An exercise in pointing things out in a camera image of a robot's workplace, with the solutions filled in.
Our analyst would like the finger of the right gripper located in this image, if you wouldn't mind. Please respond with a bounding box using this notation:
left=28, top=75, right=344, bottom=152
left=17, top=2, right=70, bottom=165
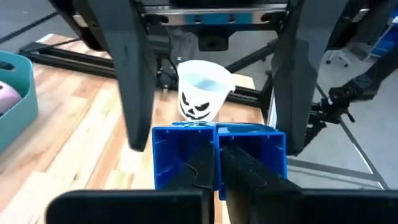
left=271, top=0, right=349, bottom=156
left=73, top=0, right=159, bottom=152

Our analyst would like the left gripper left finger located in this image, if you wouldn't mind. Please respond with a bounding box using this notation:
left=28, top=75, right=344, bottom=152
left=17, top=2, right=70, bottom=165
left=45, top=142, right=216, bottom=224

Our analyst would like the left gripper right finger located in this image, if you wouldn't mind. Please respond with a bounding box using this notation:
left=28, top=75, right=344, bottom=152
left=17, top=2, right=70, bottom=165
left=221, top=144, right=398, bottom=224

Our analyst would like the blue toy block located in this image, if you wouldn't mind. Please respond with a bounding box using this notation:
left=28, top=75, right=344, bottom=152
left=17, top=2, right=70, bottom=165
left=151, top=121, right=287, bottom=201

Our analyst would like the white chair base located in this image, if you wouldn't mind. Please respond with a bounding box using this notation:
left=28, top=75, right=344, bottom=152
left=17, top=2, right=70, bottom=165
left=325, top=49, right=352, bottom=68

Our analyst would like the white paper cup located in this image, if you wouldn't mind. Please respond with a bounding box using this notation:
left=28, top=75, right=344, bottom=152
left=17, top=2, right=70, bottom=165
left=176, top=59, right=236, bottom=123

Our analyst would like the person's leg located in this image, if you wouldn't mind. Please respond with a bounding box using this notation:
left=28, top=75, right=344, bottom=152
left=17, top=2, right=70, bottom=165
left=328, top=46, right=398, bottom=103

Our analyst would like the blue storage crate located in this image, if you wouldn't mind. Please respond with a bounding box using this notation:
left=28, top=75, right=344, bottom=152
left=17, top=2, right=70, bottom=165
left=369, top=18, right=398, bottom=58

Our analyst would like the teal plastic bin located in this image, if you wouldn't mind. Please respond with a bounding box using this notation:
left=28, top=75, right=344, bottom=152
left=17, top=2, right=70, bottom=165
left=0, top=50, right=39, bottom=156

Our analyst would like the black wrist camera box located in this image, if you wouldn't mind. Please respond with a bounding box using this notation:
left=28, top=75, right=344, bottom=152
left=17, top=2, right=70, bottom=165
left=197, top=29, right=231, bottom=53

